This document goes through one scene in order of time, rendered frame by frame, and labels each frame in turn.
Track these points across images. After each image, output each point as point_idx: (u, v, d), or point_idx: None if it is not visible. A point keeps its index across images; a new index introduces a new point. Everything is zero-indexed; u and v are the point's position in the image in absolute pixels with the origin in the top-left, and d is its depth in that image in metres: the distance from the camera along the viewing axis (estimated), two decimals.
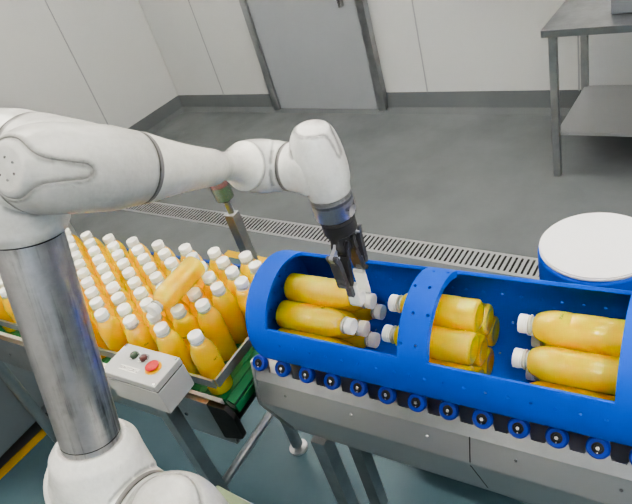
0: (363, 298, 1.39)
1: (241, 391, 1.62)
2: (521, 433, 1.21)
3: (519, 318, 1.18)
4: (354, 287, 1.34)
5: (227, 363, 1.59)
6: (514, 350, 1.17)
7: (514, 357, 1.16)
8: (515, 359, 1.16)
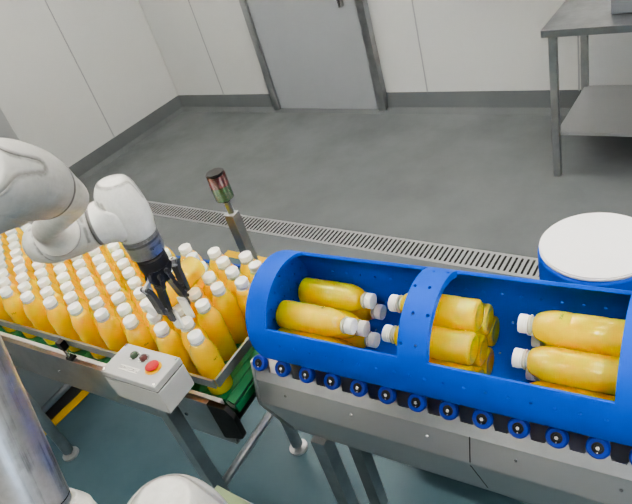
0: (187, 319, 1.59)
1: (241, 391, 1.62)
2: (521, 433, 1.21)
3: (519, 318, 1.18)
4: (174, 313, 1.53)
5: (227, 363, 1.59)
6: (514, 350, 1.17)
7: (514, 357, 1.16)
8: (515, 359, 1.16)
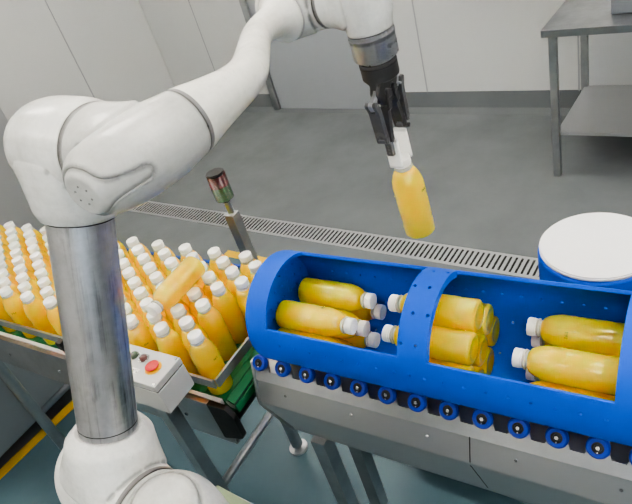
0: (187, 319, 1.59)
1: (241, 391, 1.62)
2: (521, 433, 1.21)
3: (407, 160, 1.27)
4: (394, 144, 1.24)
5: (227, 363, 1.59)
6: (514, 350, 1.17)
7: (514, 357, 1.16)
8: (515, 359, 1.16)
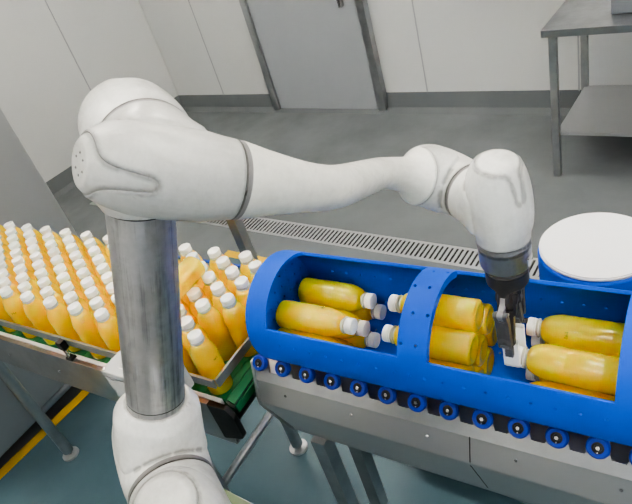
0: (187, 319, 1.59)
1: (241, 391, 1.62)
2: (521, 433, 1.21)
3: (230, 300, 1.61)
4: (515, 346, 1.12)
5: (227, 363, 1.59)
6: None
7: None
8: None
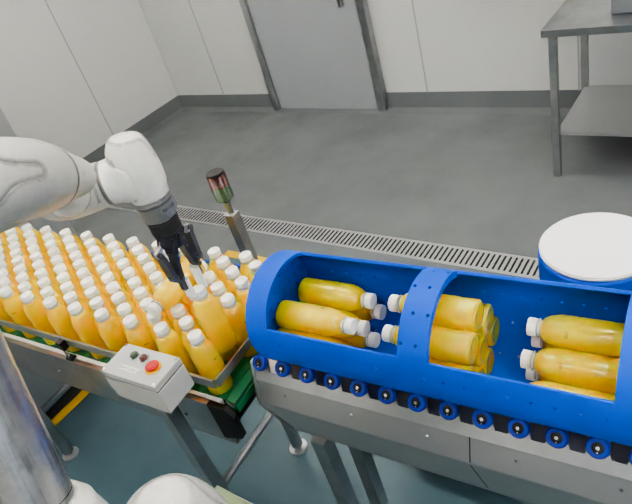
0: (187, 319, 1.59)
1: (241, 391, 1.62)
2: (521, 433, 1.21)
3: (230, 300, 1.61)
4: (186, 281, 1.47)
5: (227, 363, 1.59)
6: (203, 290, 1.51)
7: (199, 294, 1.51)
8: (198, 295, 1.51)
